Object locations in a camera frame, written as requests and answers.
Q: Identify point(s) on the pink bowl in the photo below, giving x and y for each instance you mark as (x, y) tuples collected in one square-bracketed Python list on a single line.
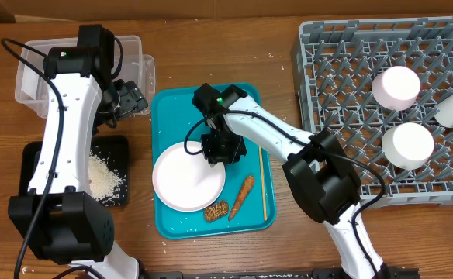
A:
[(396, 88)]

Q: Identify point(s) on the pile of white rice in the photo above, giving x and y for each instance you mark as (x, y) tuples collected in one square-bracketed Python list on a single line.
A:
[(105, 185)]

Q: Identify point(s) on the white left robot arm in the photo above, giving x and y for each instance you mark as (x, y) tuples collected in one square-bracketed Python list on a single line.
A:
[(54, 211)]

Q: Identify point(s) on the clear plastic bin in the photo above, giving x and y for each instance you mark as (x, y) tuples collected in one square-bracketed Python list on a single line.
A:
[(129, 58)]

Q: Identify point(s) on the carrot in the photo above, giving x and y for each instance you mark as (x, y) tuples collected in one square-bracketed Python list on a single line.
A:
[(244, 191)]

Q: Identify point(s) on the teal plastic tray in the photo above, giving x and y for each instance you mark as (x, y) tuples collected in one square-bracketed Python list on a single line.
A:
[(173, 115)]

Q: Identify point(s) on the large white plate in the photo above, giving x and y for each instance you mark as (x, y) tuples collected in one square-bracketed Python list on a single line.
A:
[(187, 182)]

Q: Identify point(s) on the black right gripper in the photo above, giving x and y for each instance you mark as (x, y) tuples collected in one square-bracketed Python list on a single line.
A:
[(216, 156)]

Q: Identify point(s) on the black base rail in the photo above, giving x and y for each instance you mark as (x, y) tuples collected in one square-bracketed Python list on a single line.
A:
[(327, 273)]

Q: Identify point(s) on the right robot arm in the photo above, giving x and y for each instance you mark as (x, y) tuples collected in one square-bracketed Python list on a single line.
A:
[(322, 179)]

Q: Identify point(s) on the pale green saucer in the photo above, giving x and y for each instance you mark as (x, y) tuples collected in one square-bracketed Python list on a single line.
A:
[(408, 146)]

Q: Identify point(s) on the wooden chopstick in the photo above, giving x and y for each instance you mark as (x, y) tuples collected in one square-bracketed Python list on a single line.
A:
[(262, 178)]

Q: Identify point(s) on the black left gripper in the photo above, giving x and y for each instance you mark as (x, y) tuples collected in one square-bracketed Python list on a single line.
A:
[(133, 101)]

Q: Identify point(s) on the grey dishwasher rack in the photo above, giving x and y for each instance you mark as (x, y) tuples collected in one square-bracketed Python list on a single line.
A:
[(334, 64)]

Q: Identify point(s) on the black tray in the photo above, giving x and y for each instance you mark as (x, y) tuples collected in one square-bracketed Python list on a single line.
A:
[(113, 148)]

